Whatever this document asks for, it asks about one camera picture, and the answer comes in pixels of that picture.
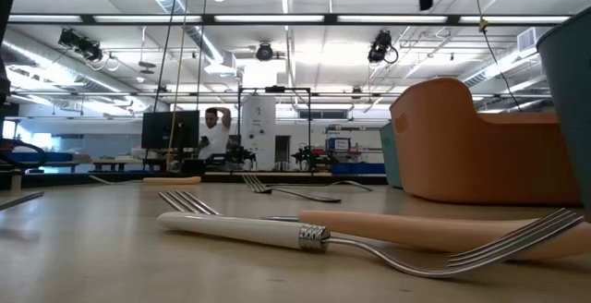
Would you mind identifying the orange-handled metal fork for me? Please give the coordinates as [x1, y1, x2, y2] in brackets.
[89, 174, 202, 186]
[158, 190, 591, 261]

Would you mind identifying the white-handled metal fork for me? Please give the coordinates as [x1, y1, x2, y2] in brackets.
[156, 208, 585, 280]

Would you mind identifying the black beam with light strips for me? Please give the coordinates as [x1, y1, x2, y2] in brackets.
[6, 13, 573, 28]

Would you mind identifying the white air vent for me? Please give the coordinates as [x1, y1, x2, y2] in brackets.
[516, 28, 539, 53]

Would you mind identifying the green teal plastic bin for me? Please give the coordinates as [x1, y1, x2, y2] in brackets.
[379, 121, 403, 188]

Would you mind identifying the orange plastic bin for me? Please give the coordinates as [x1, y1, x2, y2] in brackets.
[389, 77, 582, 207]

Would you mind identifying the dark teal plastic bin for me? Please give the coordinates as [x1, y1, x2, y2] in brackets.
[535, 6, 591, 224]

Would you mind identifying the blue and white sign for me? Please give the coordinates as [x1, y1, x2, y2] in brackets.
[325, 137, 352, 152]

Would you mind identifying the blue storage crate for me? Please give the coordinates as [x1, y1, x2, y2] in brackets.
[330, 162, 387, 175]

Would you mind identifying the white column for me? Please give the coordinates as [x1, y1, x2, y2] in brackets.
[240, 95, 277, 171]

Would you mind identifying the person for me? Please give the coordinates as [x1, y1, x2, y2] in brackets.
[197, 105, 234, 161]

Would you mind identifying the black computer monitor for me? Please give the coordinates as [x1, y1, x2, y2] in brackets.
[141, 110, 200, 151]

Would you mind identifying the background work table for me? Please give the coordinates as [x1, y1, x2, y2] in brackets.
[91, 157, 144, 173]

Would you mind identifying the black cable with yellow tag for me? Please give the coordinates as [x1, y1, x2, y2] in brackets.
[470, 0, 523, 111]

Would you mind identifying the black hanging camera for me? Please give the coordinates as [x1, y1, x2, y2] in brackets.
[368, 29, 399, 65]

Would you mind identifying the round black overhead camera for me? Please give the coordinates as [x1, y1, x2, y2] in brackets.
[256, 42, 274, 62]

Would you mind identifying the black hanging cable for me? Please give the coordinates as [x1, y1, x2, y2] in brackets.
[153, 0, 182, 113]
[196, 0, 210, 110]

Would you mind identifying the black table frame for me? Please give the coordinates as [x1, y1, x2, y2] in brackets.
[0, 171, 389, 189]

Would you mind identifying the silver ventilation duct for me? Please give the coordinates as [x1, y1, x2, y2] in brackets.
[0, 25, 153, 110]

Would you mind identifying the thick black cable loop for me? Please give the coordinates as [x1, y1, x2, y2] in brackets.
[0, 137, 48, 175]

